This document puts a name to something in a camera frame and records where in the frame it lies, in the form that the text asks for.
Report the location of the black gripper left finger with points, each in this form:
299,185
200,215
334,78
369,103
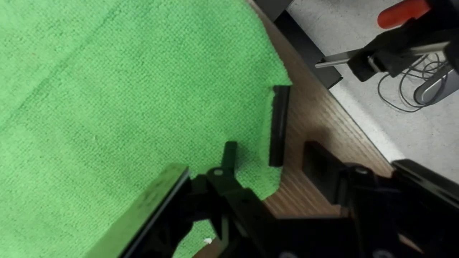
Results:
242,222

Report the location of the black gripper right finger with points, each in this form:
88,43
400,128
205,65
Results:
411,214

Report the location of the green cloth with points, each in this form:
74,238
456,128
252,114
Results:
100,96

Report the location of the orange handled clamp rear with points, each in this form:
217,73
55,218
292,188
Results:
412,29

